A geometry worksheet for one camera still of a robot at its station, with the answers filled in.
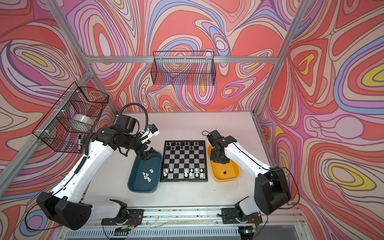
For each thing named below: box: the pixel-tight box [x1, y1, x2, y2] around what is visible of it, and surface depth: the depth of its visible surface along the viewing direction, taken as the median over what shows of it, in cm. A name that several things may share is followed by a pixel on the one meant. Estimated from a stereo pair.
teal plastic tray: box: [127, 151, 163, 193], surface depth 86 cm
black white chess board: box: [159, 140, 208, 182], surface depth 93 cm
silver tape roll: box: [71, 114, 95, 126], surface depth 75 cm
